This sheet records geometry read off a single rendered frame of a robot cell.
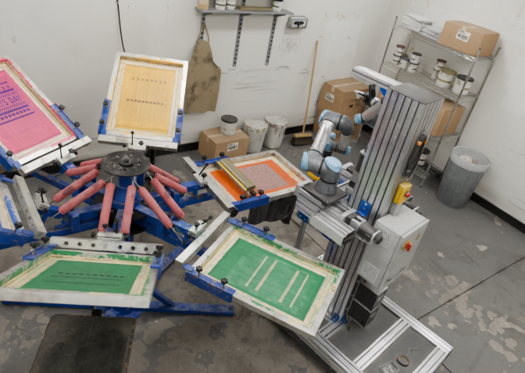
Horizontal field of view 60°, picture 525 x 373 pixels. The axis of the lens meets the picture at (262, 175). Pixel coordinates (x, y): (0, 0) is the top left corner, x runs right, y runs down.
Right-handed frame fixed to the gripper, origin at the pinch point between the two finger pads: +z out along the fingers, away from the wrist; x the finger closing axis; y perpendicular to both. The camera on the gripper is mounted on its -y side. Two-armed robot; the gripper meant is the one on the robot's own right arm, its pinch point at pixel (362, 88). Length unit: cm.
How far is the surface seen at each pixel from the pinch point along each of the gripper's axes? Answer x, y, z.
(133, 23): -164, -11, 167
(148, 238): -178, 145, 29
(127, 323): -197, 47, -141
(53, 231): -235, 44, -63
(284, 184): -71, 63, -26
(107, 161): -198, 10, -46
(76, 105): -229, 63, 151
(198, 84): -98, 65, 186
